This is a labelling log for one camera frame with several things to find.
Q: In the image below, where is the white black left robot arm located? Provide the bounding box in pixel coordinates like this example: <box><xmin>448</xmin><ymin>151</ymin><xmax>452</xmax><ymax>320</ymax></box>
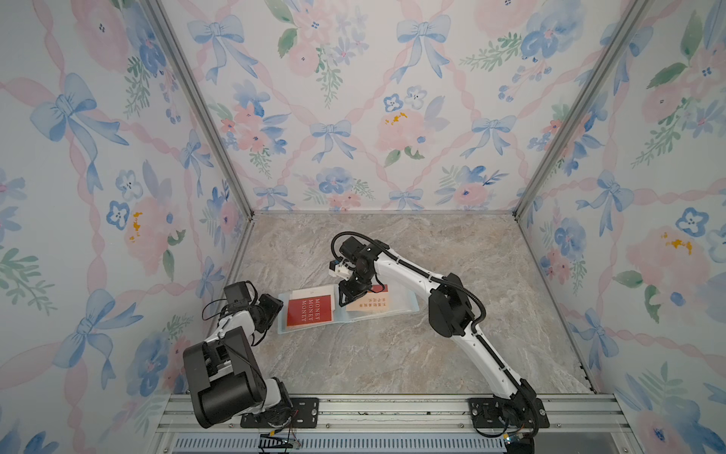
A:
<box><xmin>183</xmin><ymin>281</ymin><xmax>292</xmax><ymax>429</ymax></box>

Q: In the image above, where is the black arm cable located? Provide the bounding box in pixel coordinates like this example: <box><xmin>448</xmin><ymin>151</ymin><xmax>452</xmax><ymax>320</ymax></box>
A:
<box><xmin>200</xmin><ymin>283</ymin><xmax>268</xmax><ymax>353</ymax></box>
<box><xmin>330</xmin><ymin>231</ymin><xmax>540</xmax><ymax>427</ymax></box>

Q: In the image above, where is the aluminium corner post right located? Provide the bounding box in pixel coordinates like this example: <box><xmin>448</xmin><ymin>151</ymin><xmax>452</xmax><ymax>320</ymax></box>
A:
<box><xmin>512</xmin><ymin>0</ymin><xmax>653</xmax><ymax>219</ymax></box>

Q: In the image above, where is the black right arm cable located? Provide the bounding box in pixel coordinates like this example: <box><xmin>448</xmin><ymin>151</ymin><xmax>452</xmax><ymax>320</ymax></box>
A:
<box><xmin>330</xmin><ymin>231</ymin><xmax>540</xmax><ymax>427</ymax></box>

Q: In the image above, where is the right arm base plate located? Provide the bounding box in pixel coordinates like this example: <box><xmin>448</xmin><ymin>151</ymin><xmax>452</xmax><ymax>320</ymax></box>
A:
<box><xmin>466</xmin><ymin>397</ymin><xmax>550</xmax><ymax>431</ymax></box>

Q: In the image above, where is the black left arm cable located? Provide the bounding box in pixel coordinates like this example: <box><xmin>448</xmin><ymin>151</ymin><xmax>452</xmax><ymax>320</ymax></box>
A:
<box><xmin>200</xmin><ymin>283</ymin><xmax>268</xmax><ymax>353</ymax></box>

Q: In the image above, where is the red and cream card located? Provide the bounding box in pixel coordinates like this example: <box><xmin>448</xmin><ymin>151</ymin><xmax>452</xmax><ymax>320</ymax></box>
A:
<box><xmin>345</xmin><ymin>286</ymin><xmax>391</xmax><ymax>314</ymax></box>

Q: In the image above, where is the aluminium corner post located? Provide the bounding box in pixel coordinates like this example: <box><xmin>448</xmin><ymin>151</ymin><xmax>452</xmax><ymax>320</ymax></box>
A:
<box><xmin>138</xmin><ymin>0</ymin><xmax>254</xmax><ymax>219</ymax></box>
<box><xmin>512</xmin><ymin>0</ymin><xmax>653</xmax><ymax>219</ymax></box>

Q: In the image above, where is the red money card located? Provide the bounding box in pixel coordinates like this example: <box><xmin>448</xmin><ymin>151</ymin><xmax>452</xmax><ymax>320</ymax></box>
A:
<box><xmin>287</xmin><ymin>294</ymin><xmax>334</xmax><ymax>328</ymax></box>

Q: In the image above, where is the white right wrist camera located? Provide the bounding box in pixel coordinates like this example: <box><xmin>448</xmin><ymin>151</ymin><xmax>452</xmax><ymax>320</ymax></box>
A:
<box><xmin>329</xmin><ymin>258</ymin><xmax>353</xmax><ymax>280</ymax></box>

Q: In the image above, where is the aluminium corner post left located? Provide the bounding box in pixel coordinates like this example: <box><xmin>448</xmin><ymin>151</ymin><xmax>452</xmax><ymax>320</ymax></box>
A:
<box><xmin>138</xmin><ymin>0</ymin><xmax>254</xmax><ymax>219</ymax></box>

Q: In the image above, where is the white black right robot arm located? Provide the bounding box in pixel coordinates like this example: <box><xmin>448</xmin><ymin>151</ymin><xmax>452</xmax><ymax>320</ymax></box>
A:
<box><xmin>329</xmin><ymin>231</ymin><xmax>548</xmax><ymax>435</ymax></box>

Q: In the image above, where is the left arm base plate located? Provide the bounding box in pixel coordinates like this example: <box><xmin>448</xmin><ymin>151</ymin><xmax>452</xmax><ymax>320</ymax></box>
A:
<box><xmin>240</xmin><ymin>397</ymin><xmax>320</xmax><ymax>429</ymax></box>

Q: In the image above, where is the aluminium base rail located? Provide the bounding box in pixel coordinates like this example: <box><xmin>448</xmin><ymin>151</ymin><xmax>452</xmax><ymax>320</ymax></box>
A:
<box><xmin>146</xmin><ymin>395</ymin><xmax>644</xmax><ymax>453</ymax></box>

